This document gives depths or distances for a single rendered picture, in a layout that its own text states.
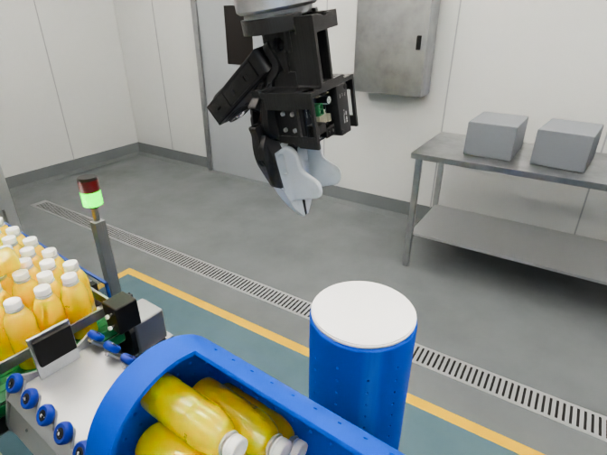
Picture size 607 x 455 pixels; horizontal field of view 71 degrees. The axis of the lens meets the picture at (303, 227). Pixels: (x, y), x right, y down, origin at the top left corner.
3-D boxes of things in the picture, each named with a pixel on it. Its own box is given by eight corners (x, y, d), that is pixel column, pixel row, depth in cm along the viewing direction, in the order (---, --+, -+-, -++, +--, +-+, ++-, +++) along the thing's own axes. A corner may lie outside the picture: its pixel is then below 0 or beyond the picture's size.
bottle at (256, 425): (204, 410, 80) (281, 465, 70) (178, 413, 74) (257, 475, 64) (219, 374, 81) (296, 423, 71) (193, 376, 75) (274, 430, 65)
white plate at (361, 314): (438, 312, 111) (437, 316, 112) (359, 269, 130) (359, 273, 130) (368, 363, 95) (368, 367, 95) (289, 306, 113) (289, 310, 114)
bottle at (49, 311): (49, 358, 115) (29, 303, 107) (45, 344, 120) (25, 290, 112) (77, 348, 119) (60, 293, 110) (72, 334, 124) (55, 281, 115)
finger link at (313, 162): (337, 221, 47) (326, 142, 42) (295, 212, 50) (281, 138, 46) (351, 208, 49) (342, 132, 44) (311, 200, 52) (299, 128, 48)
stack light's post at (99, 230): (148, 439, 193) (95, 224, 144) (143, 434, 195) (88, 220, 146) (155, 432, 196) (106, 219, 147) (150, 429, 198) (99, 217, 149)
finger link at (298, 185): (321, 235, 45) (307, 153, 40) (279, 224, 48) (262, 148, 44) (337, 221, 47) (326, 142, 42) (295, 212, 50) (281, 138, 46)
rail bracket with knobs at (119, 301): (116, 342, 121) (108, 313, 116) (102, 332, 124) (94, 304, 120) (145, 324, 128) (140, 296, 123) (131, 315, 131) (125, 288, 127)
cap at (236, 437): (240, 427, 65) (249, 433, 64) (239, 447, 66) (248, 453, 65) (221, 443, 62) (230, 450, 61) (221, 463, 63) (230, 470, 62)
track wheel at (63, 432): (57, 450, 85) (67, 449, 87) (69, 431, 85) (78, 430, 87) (48, 435, 88) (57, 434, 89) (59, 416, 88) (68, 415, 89)
